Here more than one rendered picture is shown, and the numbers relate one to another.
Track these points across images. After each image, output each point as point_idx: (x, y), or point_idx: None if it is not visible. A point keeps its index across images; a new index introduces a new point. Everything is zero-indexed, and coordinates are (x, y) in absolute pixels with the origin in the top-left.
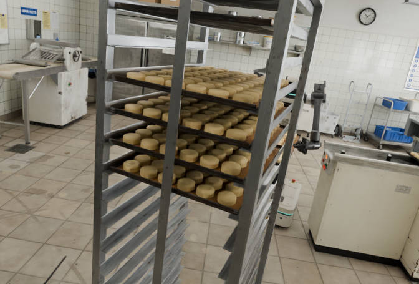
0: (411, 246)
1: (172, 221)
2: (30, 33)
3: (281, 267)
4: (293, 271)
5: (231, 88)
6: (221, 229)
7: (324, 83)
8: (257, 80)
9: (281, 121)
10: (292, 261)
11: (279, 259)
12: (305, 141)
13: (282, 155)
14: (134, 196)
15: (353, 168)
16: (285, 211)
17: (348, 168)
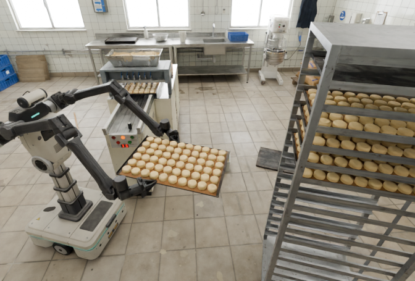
0: (165, 138)
1: (306, 244)
2: None
3: (175, 220)
4: (178, 212)
5: None
6: (128, 277)
7: (114, 79)
8: (351, 98)
9: (54, 150)
10: (167, 212)
11: (167, 220)
12: (177, 132)
13: (213, 150)
14: (396, 225)
15: (146, 127)
16: (122, 204)
17: (145, 130)
